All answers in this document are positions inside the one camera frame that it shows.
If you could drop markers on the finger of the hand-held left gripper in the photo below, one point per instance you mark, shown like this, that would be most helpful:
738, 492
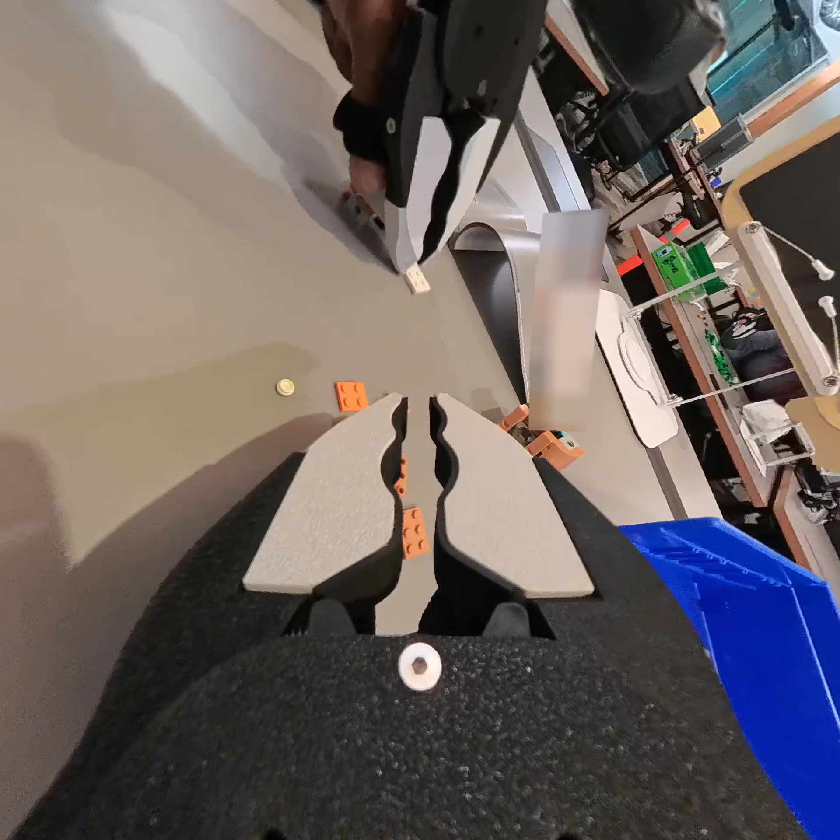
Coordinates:
430, 157
476, 157

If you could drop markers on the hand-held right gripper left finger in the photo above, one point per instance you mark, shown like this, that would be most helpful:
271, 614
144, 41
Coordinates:
321, 518

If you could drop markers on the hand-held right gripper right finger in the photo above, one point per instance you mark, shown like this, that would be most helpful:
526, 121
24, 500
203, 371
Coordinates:
512, 525

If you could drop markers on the narrow brown brick plate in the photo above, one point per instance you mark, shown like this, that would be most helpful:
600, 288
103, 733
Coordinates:
401, 482

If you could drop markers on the orange grey brick assembly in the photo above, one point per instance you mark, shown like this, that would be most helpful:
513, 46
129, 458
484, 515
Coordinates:
354, 210

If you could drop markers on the wide brown brick plate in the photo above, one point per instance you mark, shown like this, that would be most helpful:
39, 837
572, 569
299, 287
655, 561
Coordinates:
415, 533

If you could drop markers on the white brick plate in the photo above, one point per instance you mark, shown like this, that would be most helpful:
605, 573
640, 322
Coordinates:
417, 281

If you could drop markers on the orange square brick plate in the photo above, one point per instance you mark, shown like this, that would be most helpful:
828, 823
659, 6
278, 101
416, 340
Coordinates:
352, 396

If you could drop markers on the white round stud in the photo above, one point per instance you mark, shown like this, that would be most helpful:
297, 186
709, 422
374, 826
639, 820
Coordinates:
285, 388

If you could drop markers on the blue plastic bin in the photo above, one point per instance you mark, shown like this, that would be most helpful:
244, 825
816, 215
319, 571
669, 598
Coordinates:
754, 623

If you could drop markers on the long office desk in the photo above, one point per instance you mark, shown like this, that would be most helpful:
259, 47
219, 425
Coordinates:
695, 354

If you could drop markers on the grey desk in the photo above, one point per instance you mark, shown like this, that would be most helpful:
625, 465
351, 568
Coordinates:
164, 262

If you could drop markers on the person's left hand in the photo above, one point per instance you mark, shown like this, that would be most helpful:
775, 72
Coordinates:
367, 39

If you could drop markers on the brown yellow brick assembly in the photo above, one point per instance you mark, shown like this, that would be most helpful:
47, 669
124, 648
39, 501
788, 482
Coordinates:
558, 453

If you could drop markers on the grey instruction booklet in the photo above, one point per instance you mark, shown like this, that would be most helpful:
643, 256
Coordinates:
499, 308

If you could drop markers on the black office chair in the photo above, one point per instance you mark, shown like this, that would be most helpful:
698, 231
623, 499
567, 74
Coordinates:
649, 39

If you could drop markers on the green brick box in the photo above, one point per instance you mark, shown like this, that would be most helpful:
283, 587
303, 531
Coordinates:
676, 269

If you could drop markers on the scattered green bricks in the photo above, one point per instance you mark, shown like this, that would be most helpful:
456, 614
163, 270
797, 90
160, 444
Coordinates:
722, 358

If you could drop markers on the black tablet tan frame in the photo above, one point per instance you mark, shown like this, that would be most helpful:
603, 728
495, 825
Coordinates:
794, 210

